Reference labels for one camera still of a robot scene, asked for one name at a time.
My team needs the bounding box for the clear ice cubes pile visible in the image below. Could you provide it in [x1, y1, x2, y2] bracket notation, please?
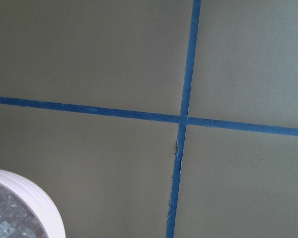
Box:
[0, 186, 46, 238]

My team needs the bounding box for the pink bowl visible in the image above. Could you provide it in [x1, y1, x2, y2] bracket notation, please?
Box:
[0, 170, 66, 238]

